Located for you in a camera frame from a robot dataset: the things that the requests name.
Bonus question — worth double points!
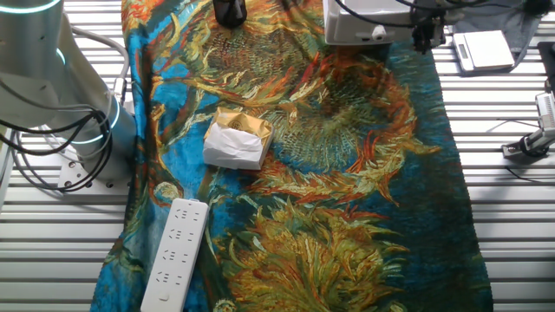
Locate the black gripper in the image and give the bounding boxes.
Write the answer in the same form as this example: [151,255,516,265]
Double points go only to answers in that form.
[409,7,447,55]

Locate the white box device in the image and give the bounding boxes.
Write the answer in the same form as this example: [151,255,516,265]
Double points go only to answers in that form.
[323,0,414,47]

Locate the white digital scale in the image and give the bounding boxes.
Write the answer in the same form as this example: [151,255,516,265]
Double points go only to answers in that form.
[452,29,516,74]

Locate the grey cloth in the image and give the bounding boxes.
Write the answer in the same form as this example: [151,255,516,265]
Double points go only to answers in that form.
[448,0,543,75]

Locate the black device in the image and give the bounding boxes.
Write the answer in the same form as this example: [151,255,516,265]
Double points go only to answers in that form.
[537,41,555,94]

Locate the sunflower painting print cloth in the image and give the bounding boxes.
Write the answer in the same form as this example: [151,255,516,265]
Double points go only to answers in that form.
[89,0,494,312]

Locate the black computer mouse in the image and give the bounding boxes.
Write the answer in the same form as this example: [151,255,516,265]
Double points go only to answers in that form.
[212,0,248,29]

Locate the gold tissue pack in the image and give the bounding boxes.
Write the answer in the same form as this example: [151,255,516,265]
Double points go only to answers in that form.
[202,107,275,172]

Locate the white power strip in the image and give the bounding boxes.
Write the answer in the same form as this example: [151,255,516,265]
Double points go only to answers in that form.
[140,198,211,312]

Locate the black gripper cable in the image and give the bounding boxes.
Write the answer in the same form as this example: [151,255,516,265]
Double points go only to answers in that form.
[331,0,552,29]

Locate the silver camera on stand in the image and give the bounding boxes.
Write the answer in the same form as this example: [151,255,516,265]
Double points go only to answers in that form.
[501,91,555,160]

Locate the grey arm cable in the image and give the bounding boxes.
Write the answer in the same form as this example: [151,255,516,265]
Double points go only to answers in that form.
[71,25,131,105]

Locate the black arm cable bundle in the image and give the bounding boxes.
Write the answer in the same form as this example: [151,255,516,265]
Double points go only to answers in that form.
[0,110,114,194]

